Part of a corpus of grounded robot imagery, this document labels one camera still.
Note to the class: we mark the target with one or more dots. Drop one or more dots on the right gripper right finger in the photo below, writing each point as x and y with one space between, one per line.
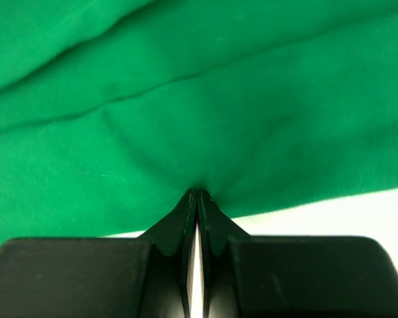
291 276

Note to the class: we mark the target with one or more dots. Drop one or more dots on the green t shirt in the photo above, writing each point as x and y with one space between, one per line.
111 110

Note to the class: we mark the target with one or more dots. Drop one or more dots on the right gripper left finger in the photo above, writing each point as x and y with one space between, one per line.
146 276

